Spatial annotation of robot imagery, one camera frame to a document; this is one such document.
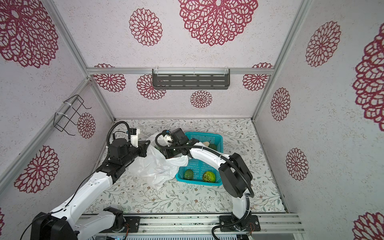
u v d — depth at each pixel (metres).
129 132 0.66
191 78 0.92
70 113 0.81
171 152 0.76
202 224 0.75
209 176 0.83
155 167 0.85
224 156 0.51
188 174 0.87
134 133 0.68
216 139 0.99
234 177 0.48
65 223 0.39
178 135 0.68
